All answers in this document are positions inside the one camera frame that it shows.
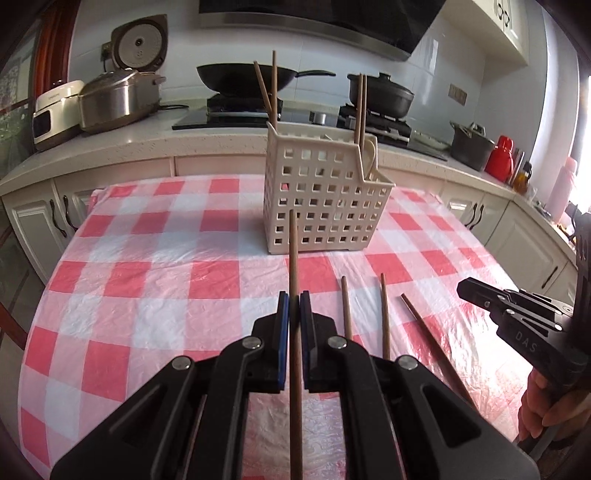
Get white small cooker appliance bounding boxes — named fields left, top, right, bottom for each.
left=32, top=80, right=85, bottom=152

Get beige perforated plastic basket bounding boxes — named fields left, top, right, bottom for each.
left=263, top=122, right=394, bottom=254

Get wooden chopstick one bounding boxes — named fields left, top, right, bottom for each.
left=290, top=209, right=303, bottom=480

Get black wok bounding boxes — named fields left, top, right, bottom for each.
left=197, top=63, right=335, bottom=97

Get wooden chopstick eight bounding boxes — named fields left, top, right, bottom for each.
left=401, top=294, right=477, bottom=409

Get pink bottle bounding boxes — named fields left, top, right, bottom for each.
left=546, top=157, right=578, bottom=223

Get black gas stove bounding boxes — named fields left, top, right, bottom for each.
left=172, top=94, right=450, bottom=162

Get black lidded pot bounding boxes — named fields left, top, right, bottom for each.
left=367, top=72, right=415, bottom=119

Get wooden chopstick six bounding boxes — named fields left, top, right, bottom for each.
left=341, top=275, right=353, bottom=340

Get wooden chopstick seven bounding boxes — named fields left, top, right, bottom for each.
left=380, top=273, right=391, bottom=360

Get right hand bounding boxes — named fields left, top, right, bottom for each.
left=518, top=369, right=590, bottom=441

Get black range hood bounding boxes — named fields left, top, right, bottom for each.
left=198, top=0, right=445, bottom=61

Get white ceramic spoon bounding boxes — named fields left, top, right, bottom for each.
left=362, top=135, right=379, bottom=181

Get dark stock pot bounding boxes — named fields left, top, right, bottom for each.
left=450, top=121, right=495, bottom=172

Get wooden chopstick three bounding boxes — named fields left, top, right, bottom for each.
left=253, top=61, right=273, bottom=120

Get white kitchen cabinets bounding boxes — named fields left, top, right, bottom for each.
left=0, top=151, right=578, bottom=305

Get wooden chopstick two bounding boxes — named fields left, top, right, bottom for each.
left=271, top=50, right=279, bottom=129

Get wooden chopstick four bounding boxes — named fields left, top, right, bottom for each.
left=355, top=73, right=363, bottom=151

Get white upper cabinet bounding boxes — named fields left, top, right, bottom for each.
left=441, top=0, right=529, bottom=65

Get oil bottle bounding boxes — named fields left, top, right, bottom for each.
left=513, top=162, right=533, bottom=195

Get red thermos jug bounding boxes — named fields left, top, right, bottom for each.
left=485, top=135, right=514, bottom=183

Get wooden chopstick five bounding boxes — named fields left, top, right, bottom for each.
left=359, top=74, right=367, bottom=147

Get glass door wooden frame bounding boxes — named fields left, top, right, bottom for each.
left=1, top=1, right=79, bottom=347

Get red white checkered tablecloth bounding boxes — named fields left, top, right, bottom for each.
left=18, top=188, right=530, bottom=476

